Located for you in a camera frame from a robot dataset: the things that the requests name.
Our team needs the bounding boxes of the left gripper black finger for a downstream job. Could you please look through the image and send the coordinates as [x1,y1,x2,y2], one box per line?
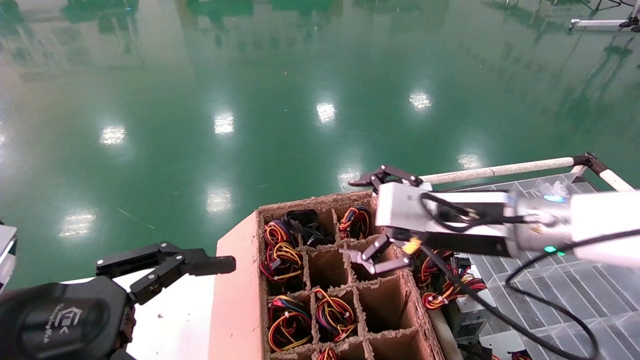
[95,242,237,306]

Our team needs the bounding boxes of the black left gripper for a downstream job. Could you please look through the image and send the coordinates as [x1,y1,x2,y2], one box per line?
[0,276,137,360]

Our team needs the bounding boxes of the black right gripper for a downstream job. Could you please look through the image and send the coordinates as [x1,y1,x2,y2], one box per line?
[340,165,513,275]

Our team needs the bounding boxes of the brown cardboard divider box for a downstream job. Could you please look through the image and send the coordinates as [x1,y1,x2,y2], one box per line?
[207,190,446,360]

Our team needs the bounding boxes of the crumpled clear plastic film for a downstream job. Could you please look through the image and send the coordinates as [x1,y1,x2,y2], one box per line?
[539,180,571,197]

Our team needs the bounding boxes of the clear plastic compartment tray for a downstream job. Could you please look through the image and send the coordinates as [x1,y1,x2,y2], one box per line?
[450,172,640,360]

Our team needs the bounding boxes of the white stand base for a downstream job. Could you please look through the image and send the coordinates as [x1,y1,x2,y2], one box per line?
[570,18,640,34]

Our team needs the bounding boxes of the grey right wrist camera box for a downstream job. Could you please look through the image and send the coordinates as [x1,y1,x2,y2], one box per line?
[375,182,516,237]

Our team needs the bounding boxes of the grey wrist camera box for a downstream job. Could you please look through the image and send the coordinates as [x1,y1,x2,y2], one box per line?
[0,225,19,296]
[375,182,516,237]

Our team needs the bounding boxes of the black cables top-middle cell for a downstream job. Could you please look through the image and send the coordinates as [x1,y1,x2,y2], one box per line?
[283,209,335,247]

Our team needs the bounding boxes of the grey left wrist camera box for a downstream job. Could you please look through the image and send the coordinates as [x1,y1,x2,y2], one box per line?
[0,225,19,296]

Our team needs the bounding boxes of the black frame corner connector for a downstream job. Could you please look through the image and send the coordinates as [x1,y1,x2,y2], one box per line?
[574,151,610,174]

